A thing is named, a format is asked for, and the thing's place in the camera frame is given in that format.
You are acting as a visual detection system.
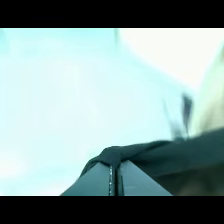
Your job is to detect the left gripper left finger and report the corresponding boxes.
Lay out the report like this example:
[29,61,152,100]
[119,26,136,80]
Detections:
[60,161,115,197]

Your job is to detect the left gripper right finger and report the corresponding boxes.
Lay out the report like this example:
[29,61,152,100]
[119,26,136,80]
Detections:
[114,159,173,197]

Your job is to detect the dark green garment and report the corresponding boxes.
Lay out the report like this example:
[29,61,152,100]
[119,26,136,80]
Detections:
[79,128,224,197]

